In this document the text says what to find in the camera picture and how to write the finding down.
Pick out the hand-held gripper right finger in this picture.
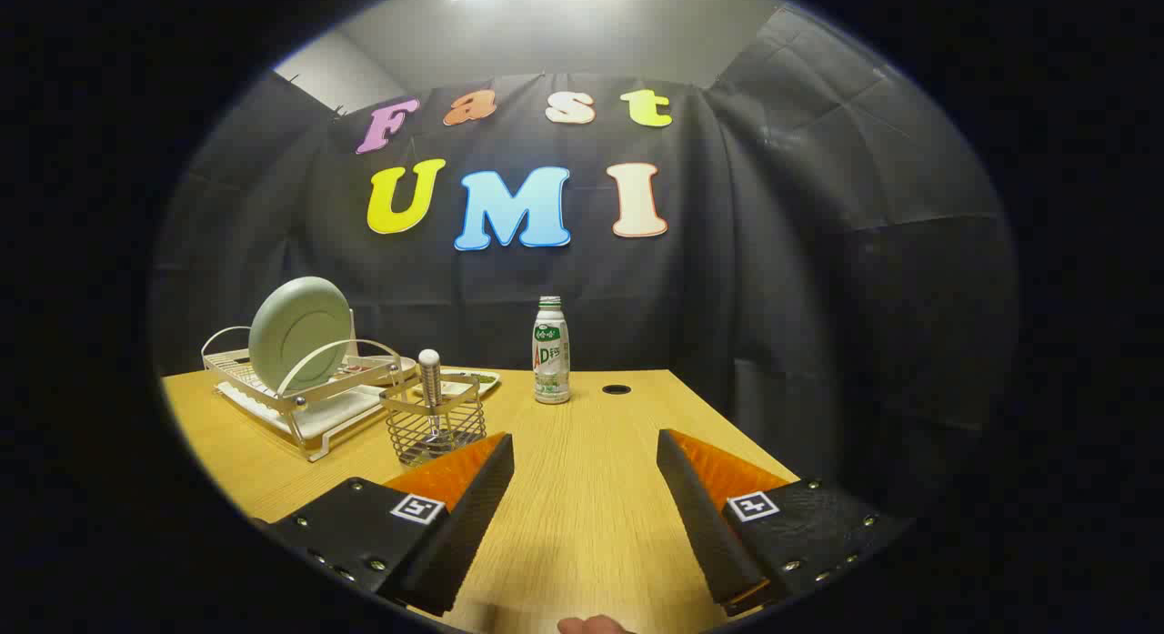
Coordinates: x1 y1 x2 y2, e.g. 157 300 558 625
657 428 910 618

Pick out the metal wire basket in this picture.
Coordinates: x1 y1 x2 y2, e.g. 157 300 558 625
379 373 487 468

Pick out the white green drink bottle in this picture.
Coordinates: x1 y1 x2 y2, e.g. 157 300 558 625
532 296 571 405

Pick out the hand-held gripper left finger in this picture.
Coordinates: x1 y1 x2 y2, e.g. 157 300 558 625
250 432 516 618

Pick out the white drip tray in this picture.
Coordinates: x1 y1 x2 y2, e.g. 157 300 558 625
216 379 387 441

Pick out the white wire dish rack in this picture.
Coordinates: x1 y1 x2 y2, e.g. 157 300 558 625
201 323 417 462

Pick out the white sectioned bean tray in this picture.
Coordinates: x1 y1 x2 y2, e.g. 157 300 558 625
414 368 501 400

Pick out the black backdrop cloth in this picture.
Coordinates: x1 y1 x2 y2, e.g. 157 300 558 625
150 6 1019 517

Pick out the pale green plate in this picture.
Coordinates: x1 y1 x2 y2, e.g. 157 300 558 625
248 277 354 394

